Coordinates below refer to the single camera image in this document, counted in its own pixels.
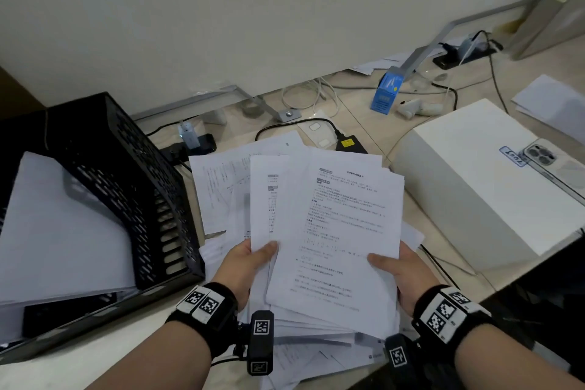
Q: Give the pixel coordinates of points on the white rectangular device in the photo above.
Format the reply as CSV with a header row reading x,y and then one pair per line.
x,y
317,131

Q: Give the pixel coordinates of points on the person's left forearm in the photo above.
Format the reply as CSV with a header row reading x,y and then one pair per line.
x,y
160,362

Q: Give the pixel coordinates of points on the grey panel with yellow note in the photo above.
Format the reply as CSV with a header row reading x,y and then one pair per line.
x,y
553,15

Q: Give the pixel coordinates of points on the silver smartphone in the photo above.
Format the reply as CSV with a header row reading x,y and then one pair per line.
x,y
562,170

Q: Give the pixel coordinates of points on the white handheld device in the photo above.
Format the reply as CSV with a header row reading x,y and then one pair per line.
x,y
420,108

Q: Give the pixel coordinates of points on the brown cardboard sheet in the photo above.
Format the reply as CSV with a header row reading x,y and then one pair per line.
x,y
18,97

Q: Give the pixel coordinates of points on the white paper sheets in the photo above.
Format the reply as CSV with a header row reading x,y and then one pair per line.
x,y
553,106

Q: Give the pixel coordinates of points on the white box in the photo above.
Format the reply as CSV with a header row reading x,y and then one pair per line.
x,y
470,184

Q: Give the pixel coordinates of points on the grey metal bracket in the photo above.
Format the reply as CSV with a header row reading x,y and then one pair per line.
x,y
425,51
256,102

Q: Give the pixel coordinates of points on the black mesh file organizer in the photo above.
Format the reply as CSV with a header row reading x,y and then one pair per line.
x,y
137,165

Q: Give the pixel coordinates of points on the black marker wristband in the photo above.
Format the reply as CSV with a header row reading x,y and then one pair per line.
x,y
448,312
205,312

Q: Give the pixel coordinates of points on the black power strip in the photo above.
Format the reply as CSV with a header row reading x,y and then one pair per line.
x,y
208,143
445,60

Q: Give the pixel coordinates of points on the pile of printed papers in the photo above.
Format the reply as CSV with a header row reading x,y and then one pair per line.
x,y
219,188

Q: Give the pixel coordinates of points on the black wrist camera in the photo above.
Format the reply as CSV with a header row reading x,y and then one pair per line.
x,y
260,344
400,357

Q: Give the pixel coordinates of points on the small blue box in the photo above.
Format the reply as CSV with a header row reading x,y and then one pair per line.
x,y
386,92

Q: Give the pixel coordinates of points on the person's right hand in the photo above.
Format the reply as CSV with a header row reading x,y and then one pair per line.
x,y
411,280

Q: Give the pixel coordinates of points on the small white paper sheet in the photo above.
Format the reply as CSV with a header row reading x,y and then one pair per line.
x,y
379,64

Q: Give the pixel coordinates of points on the grey plug adapter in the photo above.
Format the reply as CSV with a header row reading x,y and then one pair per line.
x,y
468,48

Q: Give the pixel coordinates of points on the white charger plug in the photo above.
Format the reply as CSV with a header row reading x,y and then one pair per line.
x,y
188,134

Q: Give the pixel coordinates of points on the person's right forearm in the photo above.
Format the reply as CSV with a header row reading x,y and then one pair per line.
x,y
512,367

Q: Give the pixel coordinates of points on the person's left hand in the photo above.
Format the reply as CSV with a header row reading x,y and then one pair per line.
x,y
242,266

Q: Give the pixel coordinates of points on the black power adapter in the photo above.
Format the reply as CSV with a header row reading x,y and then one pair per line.
x,y
351,145

